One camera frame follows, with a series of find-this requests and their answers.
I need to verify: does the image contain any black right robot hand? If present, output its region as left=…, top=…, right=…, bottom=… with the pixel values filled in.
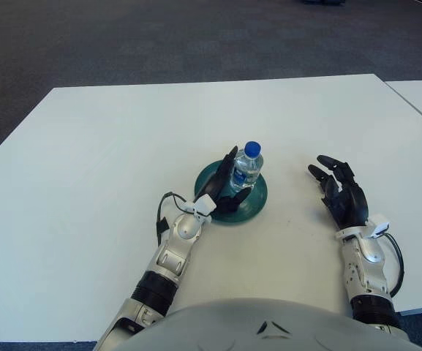
left=307, top=154, right=369, bottom=230

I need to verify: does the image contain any clear bottle blue cap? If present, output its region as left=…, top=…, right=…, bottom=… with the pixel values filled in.
left=230, top=140, right=265, bottom=192

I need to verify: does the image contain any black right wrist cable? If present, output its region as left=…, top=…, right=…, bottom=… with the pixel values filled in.
left=384, top=232, right=404, bottom=299

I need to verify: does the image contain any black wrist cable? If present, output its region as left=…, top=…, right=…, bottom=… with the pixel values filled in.
left=155, top=192, right=188, bottom=244
left=384, top=232, right=404, bottom=299

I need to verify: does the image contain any grey robot torso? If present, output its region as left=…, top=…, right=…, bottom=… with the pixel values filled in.
left=122, top=298, right=420, bottom=351

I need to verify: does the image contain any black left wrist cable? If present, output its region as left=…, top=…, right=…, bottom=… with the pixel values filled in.
left=155, top=192, right=188, bottom=244

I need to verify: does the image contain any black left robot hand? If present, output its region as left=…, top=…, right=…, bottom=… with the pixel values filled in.
left=195, top=145, right=252, bottom=215

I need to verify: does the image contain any teal round plate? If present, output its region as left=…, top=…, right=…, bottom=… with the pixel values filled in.
left=194, top=159, right=268, bottom=224

